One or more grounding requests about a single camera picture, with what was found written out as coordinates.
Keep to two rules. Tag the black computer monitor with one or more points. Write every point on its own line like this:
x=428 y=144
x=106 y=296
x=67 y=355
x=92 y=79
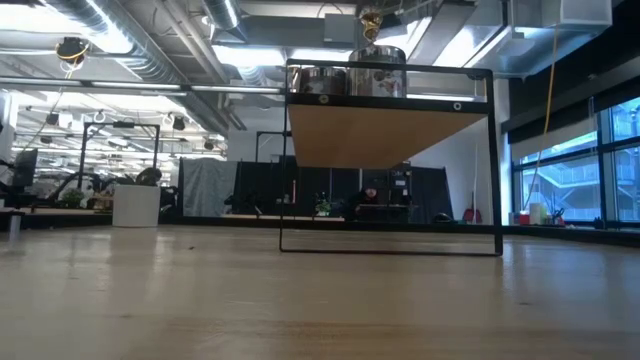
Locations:
x=25 y=167

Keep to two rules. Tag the white round plant pot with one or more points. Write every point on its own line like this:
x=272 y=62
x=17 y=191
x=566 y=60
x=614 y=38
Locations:
x=135 y=210

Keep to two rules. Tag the black aluminium table frame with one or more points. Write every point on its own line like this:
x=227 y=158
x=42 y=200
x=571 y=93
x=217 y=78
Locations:
x=225 y=221

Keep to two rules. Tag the white plastic container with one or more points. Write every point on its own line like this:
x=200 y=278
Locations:
x=538 y=214

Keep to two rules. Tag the large glass window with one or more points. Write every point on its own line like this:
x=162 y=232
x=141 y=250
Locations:
x=565 y=185

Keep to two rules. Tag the black equipment rack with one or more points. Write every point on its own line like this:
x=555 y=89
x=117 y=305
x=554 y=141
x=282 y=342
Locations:
x=395 y=175

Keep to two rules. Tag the green background plant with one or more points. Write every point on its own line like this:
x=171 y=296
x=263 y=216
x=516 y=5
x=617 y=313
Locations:
x=72 y=198

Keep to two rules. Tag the tall gold candlestick holder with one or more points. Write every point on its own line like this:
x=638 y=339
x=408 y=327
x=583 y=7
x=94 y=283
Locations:
x=371 y=25

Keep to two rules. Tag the red floor object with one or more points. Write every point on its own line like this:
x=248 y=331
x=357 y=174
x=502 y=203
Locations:
x=472 y=216

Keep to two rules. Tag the black round ceiling device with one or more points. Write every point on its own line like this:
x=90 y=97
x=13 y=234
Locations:
x=71 y=48

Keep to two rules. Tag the small dark green plant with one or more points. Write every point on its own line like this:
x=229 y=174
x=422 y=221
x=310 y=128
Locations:
x=324 y=206

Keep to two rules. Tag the silver floral candle tin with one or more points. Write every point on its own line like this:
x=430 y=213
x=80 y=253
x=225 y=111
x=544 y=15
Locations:
x=322 y=82
x=377 y=70

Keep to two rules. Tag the grey metal post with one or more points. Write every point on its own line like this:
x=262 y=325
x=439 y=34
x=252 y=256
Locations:
x=15 y=227

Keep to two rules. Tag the grey ceiling box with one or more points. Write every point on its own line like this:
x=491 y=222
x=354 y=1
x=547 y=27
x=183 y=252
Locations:
x=340 y=27

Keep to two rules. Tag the black background rig frame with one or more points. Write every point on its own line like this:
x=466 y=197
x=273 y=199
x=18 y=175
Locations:
x=125 y=124

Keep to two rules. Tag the grey cloth cover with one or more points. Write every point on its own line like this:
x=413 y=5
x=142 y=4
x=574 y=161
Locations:
x=210 y=187

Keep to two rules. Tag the wooden shelf riser black frame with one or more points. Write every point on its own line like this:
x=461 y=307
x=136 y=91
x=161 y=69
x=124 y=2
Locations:
x=380 y=135

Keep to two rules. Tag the person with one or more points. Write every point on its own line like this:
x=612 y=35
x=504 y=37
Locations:
x=369 y=197
x=149 y=176

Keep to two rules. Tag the silver spiral air duct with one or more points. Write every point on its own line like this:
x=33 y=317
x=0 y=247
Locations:
x=225 y=15

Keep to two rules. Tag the black partition curtain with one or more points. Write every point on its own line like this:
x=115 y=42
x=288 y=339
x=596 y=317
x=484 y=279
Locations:
x=430 y=195

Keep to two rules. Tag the black background robot arm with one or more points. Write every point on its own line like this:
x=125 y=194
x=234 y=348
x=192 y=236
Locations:
x=75 y=185

